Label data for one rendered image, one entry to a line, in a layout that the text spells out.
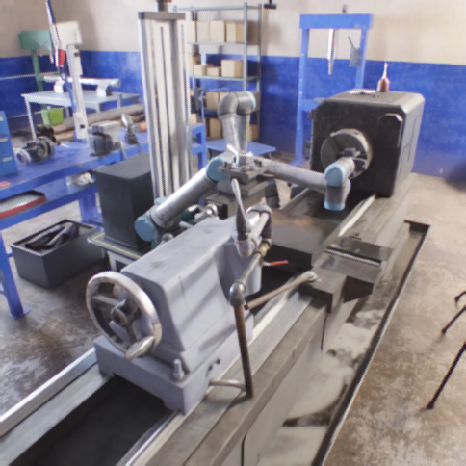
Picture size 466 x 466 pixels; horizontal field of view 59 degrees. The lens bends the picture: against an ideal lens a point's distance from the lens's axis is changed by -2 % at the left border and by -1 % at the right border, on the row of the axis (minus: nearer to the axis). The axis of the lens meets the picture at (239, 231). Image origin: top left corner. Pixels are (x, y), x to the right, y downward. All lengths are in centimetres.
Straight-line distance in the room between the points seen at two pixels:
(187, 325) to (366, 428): 136
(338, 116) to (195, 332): 166
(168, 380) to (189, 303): 19
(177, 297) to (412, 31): 500
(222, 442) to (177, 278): 39
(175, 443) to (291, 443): 63
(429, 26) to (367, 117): 334
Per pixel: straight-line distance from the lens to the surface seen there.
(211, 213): 170
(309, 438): 163
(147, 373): 110
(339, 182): 189
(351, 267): 163
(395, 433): 225
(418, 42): 565
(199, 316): 109
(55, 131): 464
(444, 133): 570
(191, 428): 109
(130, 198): 274
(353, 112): 240
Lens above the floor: 169
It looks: 26 degrees down
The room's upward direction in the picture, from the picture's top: straight up
